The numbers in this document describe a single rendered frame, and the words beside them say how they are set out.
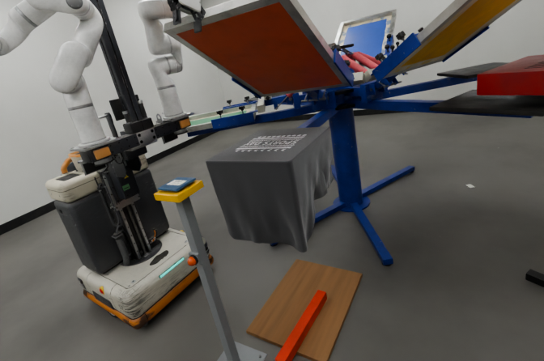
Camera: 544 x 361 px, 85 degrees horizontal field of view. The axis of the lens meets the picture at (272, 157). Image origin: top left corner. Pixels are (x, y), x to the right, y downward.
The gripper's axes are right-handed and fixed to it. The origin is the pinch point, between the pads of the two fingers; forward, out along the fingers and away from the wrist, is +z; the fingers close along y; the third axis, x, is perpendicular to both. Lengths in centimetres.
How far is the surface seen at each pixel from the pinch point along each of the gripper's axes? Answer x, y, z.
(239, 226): -13, -39, 81
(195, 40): -21.1, -24.9, -5.5
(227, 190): -13, -31, 62
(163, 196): -13, 4, 58
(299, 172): 23, -35, 53
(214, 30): -7.3, -22.1, -6.2
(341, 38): -25, -248, -65
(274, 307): -10, -63, 134
